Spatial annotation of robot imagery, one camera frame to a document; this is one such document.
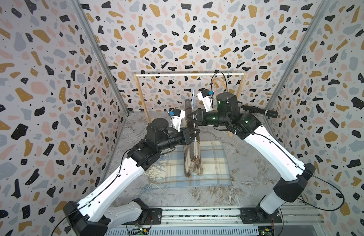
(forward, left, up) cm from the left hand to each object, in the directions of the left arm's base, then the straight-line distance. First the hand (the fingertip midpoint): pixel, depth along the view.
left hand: (201, 131), depth 61 cm
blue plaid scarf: (0, +18, -37) cm, 42 cm away
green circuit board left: (-30, +29, -39) cm, 57 cm away
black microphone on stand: (+27, -44, -17) cm, 55 cm away
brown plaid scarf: (-7, +3, -9) cm, 12 cm away
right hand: (+7, +5, +2) cm, 9 cm away
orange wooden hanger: (+54, -15, -14) cm, 57 cm away
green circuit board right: (-31, -32, -40) cm, 60 cm away
